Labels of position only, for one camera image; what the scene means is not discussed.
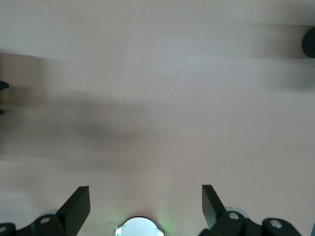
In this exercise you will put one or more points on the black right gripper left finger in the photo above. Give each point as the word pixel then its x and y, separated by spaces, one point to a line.
pixel 71 216

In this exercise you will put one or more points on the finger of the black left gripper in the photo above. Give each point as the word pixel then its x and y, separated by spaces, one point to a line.
pixel 1 112
pixel 3 85

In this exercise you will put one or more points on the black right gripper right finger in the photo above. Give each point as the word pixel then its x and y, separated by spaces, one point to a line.
pixel 216 218

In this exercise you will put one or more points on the brown table cover sheet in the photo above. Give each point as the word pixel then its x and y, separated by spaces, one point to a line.
pixel 172 73

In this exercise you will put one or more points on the black round knob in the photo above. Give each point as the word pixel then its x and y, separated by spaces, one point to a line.
pixel 309 41

